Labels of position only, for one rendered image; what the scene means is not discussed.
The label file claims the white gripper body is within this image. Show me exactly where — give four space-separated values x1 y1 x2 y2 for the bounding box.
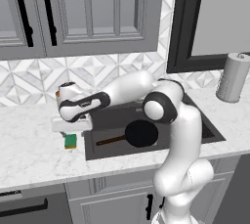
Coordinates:
50 115 94 134

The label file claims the green and yellow sponge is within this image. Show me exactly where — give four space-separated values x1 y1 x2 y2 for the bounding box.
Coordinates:
63 132 78 151

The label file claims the dark sink basin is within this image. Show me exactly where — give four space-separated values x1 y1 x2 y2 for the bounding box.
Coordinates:
82 92 227 161

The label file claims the grey false drawer front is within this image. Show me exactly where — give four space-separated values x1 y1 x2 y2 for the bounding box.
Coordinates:
64 169 160 197

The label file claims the dark grey dishwasher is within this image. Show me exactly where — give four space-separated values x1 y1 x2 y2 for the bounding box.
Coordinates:
0 183 73 224

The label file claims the grey base cupboard door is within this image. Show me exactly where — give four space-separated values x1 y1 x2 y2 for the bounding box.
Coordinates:
67 187 161 224
189 168 241 224

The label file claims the black framed window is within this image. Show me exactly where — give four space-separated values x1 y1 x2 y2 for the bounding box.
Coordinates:
166 0 250 74

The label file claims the grey paper towel roll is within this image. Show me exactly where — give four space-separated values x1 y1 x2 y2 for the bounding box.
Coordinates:
215 51 250 104

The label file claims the black pan with brown handle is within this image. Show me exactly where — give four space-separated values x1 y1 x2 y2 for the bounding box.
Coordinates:
95 118 160 149

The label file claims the black dishwasher handle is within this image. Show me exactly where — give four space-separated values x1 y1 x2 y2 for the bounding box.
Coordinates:
0 198 49 219

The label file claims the black wall cupboard handle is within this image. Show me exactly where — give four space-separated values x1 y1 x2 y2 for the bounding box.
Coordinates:
40 0 59 47
12 0 35 48

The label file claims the black base cupboard handle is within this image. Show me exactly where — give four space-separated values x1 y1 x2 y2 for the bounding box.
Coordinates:
158 196 166 210
146 193 154 221

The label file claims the wide grey wall cupboard door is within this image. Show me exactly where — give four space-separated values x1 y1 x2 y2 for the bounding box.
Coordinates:
29 0 166 59

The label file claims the narrow grey wall cupboard door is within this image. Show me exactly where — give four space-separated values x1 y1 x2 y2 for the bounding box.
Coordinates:
0 0 47 61

